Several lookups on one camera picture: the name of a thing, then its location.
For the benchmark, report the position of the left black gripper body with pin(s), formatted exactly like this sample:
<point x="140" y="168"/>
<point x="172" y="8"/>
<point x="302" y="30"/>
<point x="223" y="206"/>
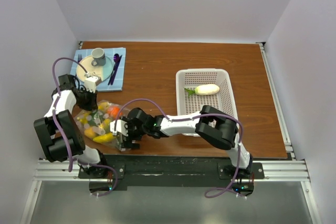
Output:
<point x="86" y="99"/>

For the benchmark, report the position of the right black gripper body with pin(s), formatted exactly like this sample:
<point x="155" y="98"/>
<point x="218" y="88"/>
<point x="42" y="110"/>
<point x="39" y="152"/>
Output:
<point x="135" y="134"/>

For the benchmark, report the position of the green fake lettuce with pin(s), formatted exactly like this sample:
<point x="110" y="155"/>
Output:
<point x="96" y="118"/>

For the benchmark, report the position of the clear zip top bag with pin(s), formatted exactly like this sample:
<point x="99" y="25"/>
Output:
<point x="103" y="128"/>

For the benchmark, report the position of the yellow fake banana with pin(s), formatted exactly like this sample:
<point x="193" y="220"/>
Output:
<point x="106" y="138"/>

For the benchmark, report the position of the white fake bread roll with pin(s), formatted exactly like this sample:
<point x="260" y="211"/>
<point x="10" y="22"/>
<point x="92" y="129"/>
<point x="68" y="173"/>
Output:
<point x="206" y="89"/>

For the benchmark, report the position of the orange fake fruit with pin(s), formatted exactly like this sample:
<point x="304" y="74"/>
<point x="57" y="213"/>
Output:
<point x="113" y="111"/>

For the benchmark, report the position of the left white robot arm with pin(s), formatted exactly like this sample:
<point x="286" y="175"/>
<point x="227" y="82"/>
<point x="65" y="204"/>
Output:
<point x="59" y="134"/>

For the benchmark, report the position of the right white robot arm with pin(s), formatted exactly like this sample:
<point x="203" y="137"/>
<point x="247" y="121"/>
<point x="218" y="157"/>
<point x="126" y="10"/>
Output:
<point x="217" y="128"/>

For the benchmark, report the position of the yellow fake corn cob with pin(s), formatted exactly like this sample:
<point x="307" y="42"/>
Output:
<point x="104" y="105"/>

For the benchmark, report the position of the small orange-yellow fake fruit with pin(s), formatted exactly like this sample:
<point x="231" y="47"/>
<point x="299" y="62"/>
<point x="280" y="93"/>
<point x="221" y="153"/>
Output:
<point x="89" y="132"/>

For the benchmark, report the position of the beige round plate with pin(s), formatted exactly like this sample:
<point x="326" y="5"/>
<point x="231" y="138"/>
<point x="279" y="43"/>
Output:
<point x="103" y="72"/>

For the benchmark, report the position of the blue tiled placemat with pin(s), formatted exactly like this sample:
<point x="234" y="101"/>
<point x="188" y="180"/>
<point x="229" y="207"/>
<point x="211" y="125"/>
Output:
<point x="109" y="52"/>

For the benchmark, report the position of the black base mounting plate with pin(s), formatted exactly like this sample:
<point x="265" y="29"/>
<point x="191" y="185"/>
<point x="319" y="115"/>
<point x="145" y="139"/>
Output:
<point x="172" y="171"/>

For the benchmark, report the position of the grey ceramic mug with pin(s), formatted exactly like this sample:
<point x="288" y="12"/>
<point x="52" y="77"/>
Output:
<point x="98" y="57"/>

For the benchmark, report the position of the purple plastic spoon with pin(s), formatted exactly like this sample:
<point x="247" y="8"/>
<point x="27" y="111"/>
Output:
<point x="116" y="59"/>

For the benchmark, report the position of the white perforated plastic basket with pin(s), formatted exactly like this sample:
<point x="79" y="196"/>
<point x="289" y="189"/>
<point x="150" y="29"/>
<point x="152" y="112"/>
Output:
<point x="192" y="78"/>

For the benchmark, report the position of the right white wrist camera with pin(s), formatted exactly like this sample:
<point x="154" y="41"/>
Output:
<point x="118" y="127"/>

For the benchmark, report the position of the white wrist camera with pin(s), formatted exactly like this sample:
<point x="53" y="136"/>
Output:
<point x="118" y="127"/>
<point x="91" y="83"/>

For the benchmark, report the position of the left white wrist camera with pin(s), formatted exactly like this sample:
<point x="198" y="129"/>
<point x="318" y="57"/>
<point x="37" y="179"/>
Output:
<point x="91" y="83"/>

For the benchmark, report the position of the aluminium frame rail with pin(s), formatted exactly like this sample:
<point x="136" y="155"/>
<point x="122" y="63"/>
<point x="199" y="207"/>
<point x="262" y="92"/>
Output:
<point x="274" y="171"/>

